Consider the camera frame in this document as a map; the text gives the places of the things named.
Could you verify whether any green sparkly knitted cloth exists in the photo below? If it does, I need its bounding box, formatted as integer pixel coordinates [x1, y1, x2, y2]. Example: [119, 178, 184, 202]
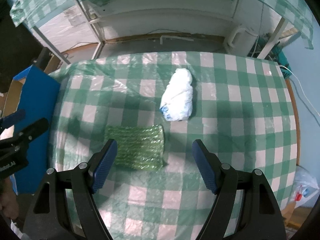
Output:
[105, 125, 164, 171]

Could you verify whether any white plastic bag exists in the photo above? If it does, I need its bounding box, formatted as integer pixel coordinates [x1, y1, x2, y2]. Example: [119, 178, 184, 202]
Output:
[159, 68, 193, 121]

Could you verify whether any blue cardboard box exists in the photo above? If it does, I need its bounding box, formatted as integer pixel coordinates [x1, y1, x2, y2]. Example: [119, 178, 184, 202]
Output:
[1, 66, 60, 194]

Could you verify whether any clear bag with red item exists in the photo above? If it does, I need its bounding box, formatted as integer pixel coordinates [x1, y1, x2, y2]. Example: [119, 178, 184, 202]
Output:
[289, 165, 319, 208]

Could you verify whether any black office chair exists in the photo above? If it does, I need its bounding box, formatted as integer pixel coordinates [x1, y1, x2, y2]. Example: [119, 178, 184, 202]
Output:
[0, 15, 52, 93]

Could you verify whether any green checkered tablecloth near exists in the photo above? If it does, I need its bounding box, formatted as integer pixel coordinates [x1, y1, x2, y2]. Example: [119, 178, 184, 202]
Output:
[49, 51, 297, 239]

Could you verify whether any teal cloth bundle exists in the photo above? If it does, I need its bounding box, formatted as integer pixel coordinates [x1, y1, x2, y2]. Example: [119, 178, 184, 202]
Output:
[247, 32, 293, 79]

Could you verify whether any white plastic jug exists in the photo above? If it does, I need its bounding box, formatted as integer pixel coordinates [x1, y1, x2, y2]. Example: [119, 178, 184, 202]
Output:
[223, 24, 258, 56]

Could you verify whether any white metal table frame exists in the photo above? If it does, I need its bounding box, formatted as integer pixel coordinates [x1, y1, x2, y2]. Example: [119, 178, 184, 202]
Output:
[31, 0, 105, 65]

